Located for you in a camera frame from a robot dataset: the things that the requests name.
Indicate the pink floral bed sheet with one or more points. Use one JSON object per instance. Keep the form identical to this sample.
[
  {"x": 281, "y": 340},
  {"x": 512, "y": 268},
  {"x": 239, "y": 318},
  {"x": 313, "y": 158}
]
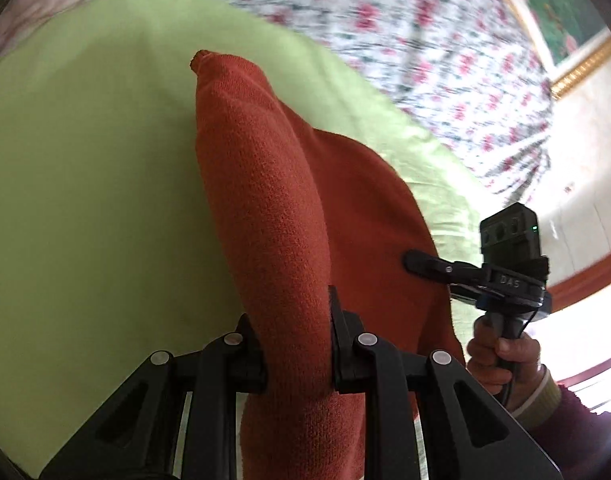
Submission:
[{"x": 415, "y": 55}]

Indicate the orange knit sweater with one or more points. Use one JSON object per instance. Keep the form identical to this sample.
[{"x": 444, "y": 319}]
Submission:
[{"x": 280, "y": 240}]

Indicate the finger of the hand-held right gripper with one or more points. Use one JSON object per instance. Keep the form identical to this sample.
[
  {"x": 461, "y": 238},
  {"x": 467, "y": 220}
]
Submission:
[{"x": 435, "y": 266}]

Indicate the person's right forearm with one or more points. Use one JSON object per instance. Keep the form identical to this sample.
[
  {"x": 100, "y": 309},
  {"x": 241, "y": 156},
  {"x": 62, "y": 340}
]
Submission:
[{"x": 570, "y": 430}]

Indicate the person's right hand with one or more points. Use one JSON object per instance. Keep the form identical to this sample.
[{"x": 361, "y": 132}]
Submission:
[{"x": 528, "y": 355}]

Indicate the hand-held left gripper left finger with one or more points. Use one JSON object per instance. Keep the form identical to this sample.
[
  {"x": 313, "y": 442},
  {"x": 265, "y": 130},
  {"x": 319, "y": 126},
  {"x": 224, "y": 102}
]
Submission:
[{"x": 250, "y": 355}]

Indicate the light green sheet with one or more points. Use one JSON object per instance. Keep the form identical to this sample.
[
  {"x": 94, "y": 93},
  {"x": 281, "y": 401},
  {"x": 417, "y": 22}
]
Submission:
[{"x": 90, "y": 220}]

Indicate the gold framed picture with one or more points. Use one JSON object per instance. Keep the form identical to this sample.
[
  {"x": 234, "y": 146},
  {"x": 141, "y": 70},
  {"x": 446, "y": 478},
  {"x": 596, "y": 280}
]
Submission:
[{"x": 555, "y": 15}]

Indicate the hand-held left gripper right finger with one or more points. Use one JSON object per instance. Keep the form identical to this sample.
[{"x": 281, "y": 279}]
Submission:
[{"x": 343, "y": 355}]

